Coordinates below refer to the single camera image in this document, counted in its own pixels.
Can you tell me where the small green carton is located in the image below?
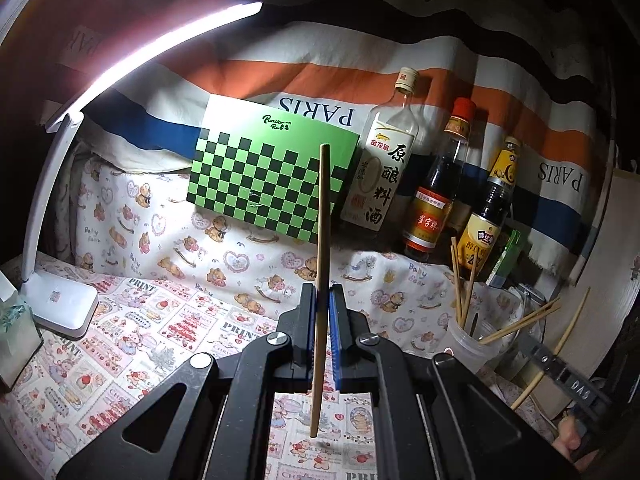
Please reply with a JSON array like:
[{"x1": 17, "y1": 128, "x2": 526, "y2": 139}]
[{"x1": 486, "y1": 229, "x2": 527, "y2": 289}]

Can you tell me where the clear bottle with white label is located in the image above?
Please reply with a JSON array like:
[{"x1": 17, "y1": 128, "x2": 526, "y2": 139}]
[{"x1": 339, "y1": 66, "x2": 422, "y2": 233}]

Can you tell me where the white desk lamp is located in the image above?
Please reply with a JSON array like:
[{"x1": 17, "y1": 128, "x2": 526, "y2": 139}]
[{"x1": 0, "y1": 0, "x2": 264, "y2": 339}]

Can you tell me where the person's right hand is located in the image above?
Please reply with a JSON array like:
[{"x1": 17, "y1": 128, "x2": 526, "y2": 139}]
[{"x1": 553, "y1": 414, "x2": 585, "y2": 465}]

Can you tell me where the striped cloth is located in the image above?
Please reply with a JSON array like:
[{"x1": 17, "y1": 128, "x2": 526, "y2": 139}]
[{"x1": 37, "y1": 0, "x2": 618, "y2": 288}]

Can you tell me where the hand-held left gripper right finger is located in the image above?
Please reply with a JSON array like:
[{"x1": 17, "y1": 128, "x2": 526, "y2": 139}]
[{"x1": 327, "y1": 284, "x2": 581, "y2": 480}]

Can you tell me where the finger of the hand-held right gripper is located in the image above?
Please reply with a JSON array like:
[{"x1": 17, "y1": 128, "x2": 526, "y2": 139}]
[{"x1": 520, "y1": 334, "x2": 613, "y2": 413}]

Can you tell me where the patchwork print cloth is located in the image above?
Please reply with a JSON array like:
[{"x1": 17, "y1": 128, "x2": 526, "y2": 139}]
[{"x1": 0, "y1": 252, "x2": 381, "y2": 480}]

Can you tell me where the yellow-labelled dark sauce bottle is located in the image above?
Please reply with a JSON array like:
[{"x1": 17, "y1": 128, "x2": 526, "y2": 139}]
[{"x1": 456, "y1": 135, "x2": 522, "y2": 282}]

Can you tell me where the bear print cloth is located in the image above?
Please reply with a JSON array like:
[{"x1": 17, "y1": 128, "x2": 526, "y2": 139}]
[{"x1": 52, "y1": 152, "x2": 526, "y2": 361}]

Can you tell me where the teal patterned tissue pack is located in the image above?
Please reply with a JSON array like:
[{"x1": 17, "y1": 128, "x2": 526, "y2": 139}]
[{"x1": 0, "y1": 275, "x2": 45, "y2": 393}]

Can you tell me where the red-capped dark sauce bottle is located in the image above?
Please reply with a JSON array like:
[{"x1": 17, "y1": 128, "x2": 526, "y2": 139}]
[{"x1": 401, "y1": 96, "x2": 477, "y2": 264}]

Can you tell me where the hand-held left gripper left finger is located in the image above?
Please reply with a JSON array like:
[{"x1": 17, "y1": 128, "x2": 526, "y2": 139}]
[{"x1": 57, "y1": 284, "x2": 317, "y2": 480}]

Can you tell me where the green checkered box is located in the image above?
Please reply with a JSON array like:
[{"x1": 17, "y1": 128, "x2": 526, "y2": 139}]
[{"x1": 186, "y1": 95, "x2": 362, "y2": 247}]

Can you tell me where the clear plastic jar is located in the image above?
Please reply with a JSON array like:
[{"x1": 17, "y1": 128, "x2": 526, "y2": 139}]
[{"x1": 444, "y1": 280, "x2": 547, "y2": 377}]

